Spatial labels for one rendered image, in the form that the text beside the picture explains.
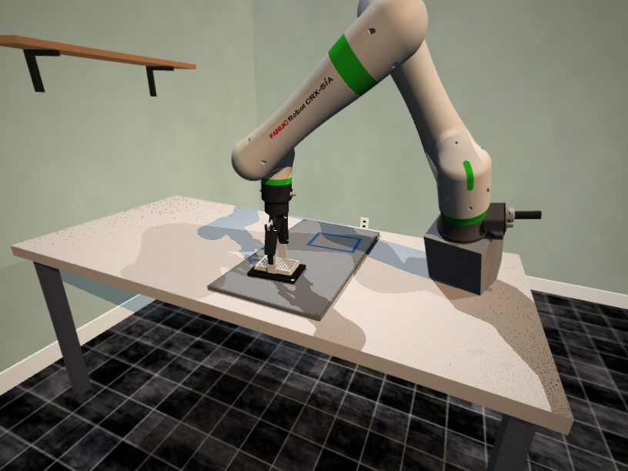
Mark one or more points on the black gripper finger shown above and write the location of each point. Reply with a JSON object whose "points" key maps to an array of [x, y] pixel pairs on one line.
{"points": [[283, 236], [270, 245]]}

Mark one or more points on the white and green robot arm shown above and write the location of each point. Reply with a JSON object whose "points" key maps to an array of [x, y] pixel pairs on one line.
{"points": [[379, 43]]}

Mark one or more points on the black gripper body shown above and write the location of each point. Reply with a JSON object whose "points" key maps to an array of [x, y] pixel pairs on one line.
{"points": [[276, 212]]}

